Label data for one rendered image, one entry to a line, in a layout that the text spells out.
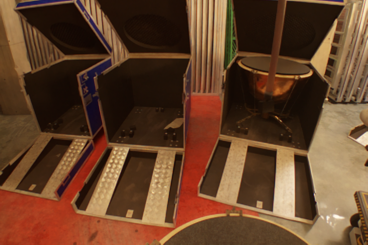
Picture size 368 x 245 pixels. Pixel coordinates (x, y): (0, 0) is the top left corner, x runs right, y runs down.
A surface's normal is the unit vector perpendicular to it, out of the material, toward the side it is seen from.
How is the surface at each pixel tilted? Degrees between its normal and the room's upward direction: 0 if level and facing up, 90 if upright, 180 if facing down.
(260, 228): 0
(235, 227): 0
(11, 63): 90
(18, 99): 90
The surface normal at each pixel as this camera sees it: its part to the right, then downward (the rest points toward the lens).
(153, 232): 0.00, -0.90
